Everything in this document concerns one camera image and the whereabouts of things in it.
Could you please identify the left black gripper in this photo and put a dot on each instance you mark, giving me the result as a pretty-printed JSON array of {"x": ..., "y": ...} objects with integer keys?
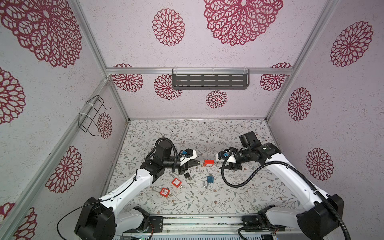
[{"x": 185, "y": 166}]

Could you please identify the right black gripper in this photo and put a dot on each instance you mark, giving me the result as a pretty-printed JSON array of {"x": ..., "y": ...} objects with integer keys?
[{"x": 233, "y": 166}]

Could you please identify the red padlock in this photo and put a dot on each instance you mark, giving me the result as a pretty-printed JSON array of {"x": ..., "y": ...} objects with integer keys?
[
  {"x": 208, "y": 163},
  {"x": 176, "y": 183},
  {"x": 162, "y": 191}
]

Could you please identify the blue padlock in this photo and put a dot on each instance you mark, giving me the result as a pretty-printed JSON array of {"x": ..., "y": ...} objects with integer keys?
[{"x": 208, "y": 181}]

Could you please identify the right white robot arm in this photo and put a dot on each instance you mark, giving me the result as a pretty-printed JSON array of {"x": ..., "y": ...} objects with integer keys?
[{"x": 321, "y": 213}]

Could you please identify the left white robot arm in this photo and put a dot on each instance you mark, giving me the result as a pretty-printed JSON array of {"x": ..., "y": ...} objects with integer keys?
[{"x": 104, "y": 219}]

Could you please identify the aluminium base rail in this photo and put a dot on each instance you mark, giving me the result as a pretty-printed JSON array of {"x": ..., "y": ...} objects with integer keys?
[{"x": 222, "y": 224}]

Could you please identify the grey slotted wall shelf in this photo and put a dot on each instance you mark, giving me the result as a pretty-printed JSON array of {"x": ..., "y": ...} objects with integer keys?
[{"x": 210, "y": 81}]

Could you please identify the black wire wall basket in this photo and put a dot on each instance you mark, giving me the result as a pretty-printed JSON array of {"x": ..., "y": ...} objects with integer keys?
[{"x": 96, "y": 121}]

